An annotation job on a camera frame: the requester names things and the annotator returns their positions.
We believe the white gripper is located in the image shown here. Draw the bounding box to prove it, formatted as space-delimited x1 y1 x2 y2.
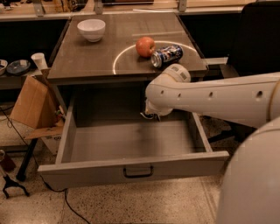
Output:
145 100 173 116

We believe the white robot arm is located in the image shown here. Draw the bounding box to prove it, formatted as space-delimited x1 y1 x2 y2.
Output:
145 64 280 224

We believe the grey open drawer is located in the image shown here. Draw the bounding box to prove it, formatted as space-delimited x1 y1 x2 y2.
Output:
38 83 228 190

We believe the grey cabinet counter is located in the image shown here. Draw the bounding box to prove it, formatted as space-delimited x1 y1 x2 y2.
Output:
46 12 209 106

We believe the blue soda can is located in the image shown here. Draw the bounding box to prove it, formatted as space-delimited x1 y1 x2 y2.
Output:
150 45 184 68

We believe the red apple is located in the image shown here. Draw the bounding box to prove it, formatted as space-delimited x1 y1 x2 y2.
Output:
136 37 155 58

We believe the white ceramic bowl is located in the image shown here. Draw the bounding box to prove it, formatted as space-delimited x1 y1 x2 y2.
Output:
77 19 106 42

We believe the black office chair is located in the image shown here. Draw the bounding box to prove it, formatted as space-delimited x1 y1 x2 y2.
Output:
204 1 280 144

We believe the brown cardboard box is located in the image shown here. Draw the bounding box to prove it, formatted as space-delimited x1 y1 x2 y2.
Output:
10 75 63 139

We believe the white paper cup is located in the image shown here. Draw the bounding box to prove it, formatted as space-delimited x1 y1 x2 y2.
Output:
31 52 48 70

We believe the dark blue plate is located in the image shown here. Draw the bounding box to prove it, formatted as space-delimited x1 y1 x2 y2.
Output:
6 59 31 76

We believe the black table leg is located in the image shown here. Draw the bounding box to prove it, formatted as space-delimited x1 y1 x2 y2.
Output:
16 138 38 181

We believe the small bowl at left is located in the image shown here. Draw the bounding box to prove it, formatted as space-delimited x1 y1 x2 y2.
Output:
0 59 8 76

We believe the black tripod stand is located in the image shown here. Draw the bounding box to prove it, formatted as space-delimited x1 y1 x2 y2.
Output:
0 165 30 199

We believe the black drawer handle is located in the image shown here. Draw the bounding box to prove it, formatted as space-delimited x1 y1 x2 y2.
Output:
123 166 154 179

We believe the black floor cable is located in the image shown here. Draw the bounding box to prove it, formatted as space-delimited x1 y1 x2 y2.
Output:
0 105 92 224

